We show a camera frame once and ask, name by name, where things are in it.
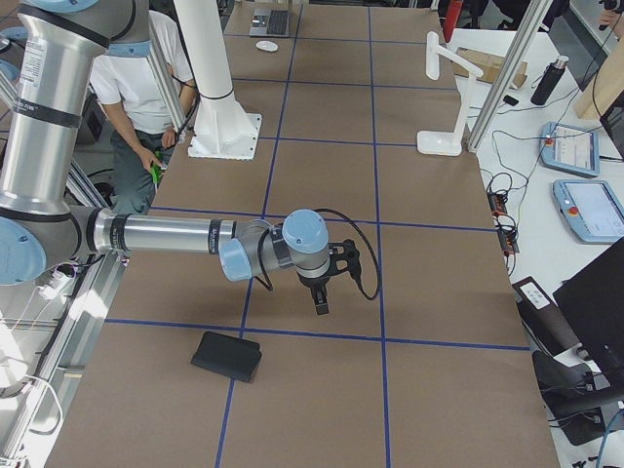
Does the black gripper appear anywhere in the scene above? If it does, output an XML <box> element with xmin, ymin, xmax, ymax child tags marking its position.
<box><xmin>298</xmin><ymin>275</ymin><xmax>330</xmax><ymax>315</ymax></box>

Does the black mouse pad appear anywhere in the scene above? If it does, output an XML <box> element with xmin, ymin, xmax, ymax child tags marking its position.
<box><xmin>190</xmin><ymin>331</ymin><xmax>262</xmax><ymax>382</ymax></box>

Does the grey laptop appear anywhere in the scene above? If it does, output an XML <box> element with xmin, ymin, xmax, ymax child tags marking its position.
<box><xmin>249</xmin><ymin>9</ymin><xmax>291</xmax><ymax>38</ymax></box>

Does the white desk lamp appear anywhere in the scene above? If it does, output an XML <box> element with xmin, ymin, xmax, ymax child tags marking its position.
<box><xmin>415</xmin><ymin>30</ymin><xmax>485</xmax><ymax>157</ymax></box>

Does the white computer mouse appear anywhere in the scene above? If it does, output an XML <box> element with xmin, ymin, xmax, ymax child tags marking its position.
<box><xmin>255</xmin><ymin>40</ymin><xmax>279</xmax><ymax>53</ymax></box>

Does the person in white shirt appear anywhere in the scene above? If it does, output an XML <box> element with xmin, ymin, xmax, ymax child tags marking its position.
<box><xmin>90</xmin><ymin>10</ymin><xmax>197</xmax><ymax>218</ymax></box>

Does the black monitor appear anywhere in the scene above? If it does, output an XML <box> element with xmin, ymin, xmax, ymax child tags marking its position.
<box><xmin>554</xmin><ymin>240</ymin><xmax>623</xmax><ymax>384</ymax></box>

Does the lower teach pendant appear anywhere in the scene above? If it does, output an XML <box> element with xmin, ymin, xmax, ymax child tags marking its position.
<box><xmin>552</xmin><ymin>179</ymin><xmax>623</xmax><ymax>245</ymax></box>

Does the teach pendant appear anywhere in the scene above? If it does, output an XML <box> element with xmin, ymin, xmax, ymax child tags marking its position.
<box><xmin>539</xmin><ymin>122</ymin><xmax>600</xmax><ymax>177</ymax></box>
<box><xmin>552</xmin><ymin>179</ymin><xmax>623</xmax><ymax>245</ymax></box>

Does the brown cardboard box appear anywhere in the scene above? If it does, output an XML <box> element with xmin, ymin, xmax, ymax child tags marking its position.
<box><xmin>456</xmin><ymin>47</ymin><xmax>527</xmax><ymax>90</ymax></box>

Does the upper teach pendant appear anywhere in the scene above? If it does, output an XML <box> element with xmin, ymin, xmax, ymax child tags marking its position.
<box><xmin>539</xmin><ymin>122</ymin><xmax>600</xmax><ymax>177</ymax></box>

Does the black water bottle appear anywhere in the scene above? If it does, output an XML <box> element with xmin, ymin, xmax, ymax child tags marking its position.
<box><xmin>530</xmin><ymin>56</ymin><xmax>569</xmax><ymax>105</ymax></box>

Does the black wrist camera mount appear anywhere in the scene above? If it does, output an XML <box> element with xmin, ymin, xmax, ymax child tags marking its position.
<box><xmin>327</xmin><ymin>239</ymin><xmax>362</xmax><ymax>288</ymax></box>

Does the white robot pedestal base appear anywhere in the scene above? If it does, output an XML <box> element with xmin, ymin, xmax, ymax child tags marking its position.
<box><xmin>175</xmin><ymin>0</ymin><xmax>261</xmax><ymax>161</ymax></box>

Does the aluminium frame post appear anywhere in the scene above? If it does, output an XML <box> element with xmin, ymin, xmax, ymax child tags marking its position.
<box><xmin>467</xmin><ymin>0</ymin><xmax>553</xmax><ymax>153</ymax></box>

